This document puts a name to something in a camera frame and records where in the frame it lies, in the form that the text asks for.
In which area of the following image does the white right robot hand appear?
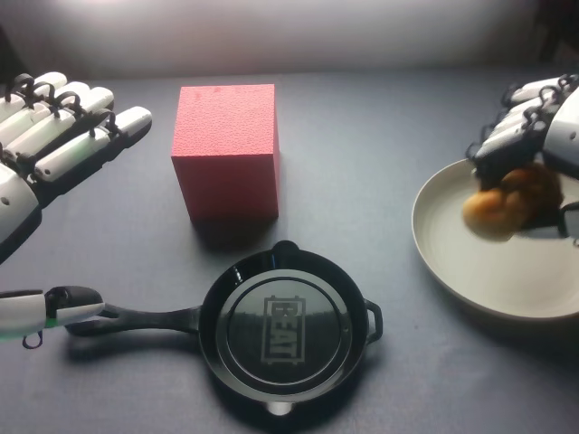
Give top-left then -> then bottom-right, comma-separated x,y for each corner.
465,72 -> 579,249

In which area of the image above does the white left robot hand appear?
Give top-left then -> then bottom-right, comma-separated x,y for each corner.
0,71 -> 154,352

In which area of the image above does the golden bread roll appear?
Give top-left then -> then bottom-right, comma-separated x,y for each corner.
460,163 -> 565,241

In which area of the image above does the black frying pan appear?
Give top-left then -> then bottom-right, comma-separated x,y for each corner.
67,240 -> 384,417

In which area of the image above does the white round plate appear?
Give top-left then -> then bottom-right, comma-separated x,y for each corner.
411,157 -> 579,320

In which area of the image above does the red cube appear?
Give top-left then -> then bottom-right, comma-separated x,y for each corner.
170,83 -> 281,223

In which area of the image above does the grey table cloth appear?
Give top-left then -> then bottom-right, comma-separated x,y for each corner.
0,65 -> 579,434

